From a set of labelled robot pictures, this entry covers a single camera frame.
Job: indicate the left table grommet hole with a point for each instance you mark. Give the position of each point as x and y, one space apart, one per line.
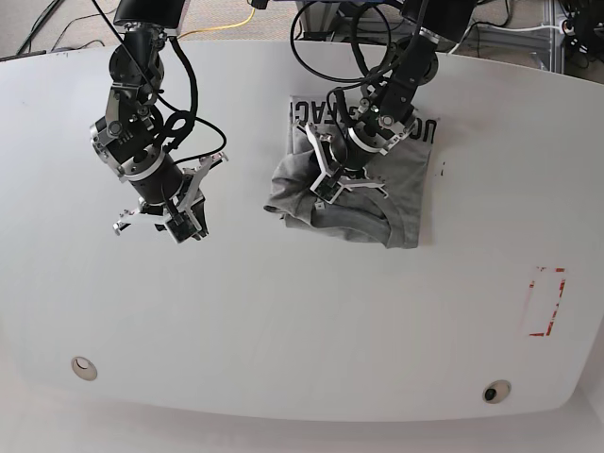
84 369

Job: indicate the red tape rectangle marking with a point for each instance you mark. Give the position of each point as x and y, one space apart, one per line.
543 301

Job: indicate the grey t-shirt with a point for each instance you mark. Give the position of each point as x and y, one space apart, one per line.
389 215

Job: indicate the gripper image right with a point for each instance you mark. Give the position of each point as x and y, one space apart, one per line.
344 157

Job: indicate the aluminium frame base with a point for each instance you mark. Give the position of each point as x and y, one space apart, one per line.
329 21

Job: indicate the table grommet hole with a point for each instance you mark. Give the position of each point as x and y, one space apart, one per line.
84 369
496 392

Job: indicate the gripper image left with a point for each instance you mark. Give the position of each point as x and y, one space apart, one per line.
165 190

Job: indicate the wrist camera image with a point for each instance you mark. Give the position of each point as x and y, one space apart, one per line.
182 228
326 188

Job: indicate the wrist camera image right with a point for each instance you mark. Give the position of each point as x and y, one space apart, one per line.
326 188

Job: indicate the right table grommet hole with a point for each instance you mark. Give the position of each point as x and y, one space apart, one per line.
496 392

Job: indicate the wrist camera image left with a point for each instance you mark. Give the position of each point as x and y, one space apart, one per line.
182 228

